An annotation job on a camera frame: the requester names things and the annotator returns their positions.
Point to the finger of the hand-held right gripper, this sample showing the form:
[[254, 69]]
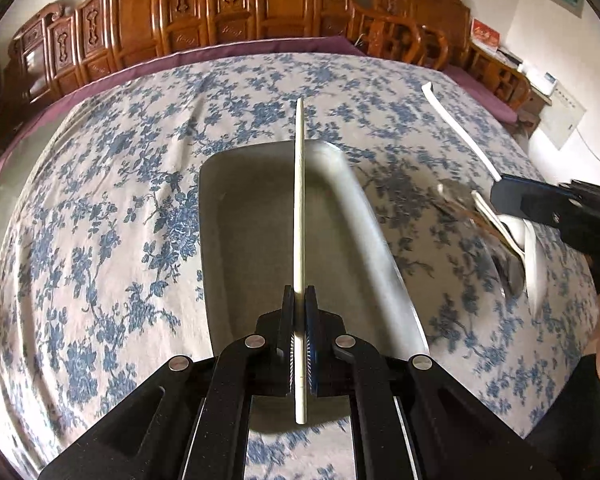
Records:
[[510, 195]]

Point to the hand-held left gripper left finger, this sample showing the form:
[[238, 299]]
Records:
[[287, 310]]

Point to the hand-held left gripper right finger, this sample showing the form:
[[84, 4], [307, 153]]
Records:
[[311, 355]]

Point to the grey rectangular tray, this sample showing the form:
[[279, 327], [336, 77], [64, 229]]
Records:
[[250, 220]]

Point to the wooden nightstand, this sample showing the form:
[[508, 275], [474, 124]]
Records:
[[505, 85]]

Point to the white box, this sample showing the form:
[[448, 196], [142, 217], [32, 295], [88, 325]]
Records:
[[542, 81]]

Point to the stack of books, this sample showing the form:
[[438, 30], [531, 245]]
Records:
[[510, 59]]

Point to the red box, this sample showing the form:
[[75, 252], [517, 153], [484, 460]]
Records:
[[486, 35]]

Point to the person's black pants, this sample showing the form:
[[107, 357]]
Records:
[[580, 420]]

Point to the wooden armchair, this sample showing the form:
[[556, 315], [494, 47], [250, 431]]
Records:
[[395, 35]]

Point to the blue floral bedsheet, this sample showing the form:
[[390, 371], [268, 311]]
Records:
[[105, 185]]

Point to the purple bed sheet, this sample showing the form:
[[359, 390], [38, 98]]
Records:
[[55, 110]]

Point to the carved wooden chairs row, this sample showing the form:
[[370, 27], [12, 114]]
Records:
[[190, 5]]

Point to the white wall panel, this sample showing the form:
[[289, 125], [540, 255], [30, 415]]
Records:
[[562, 115]]

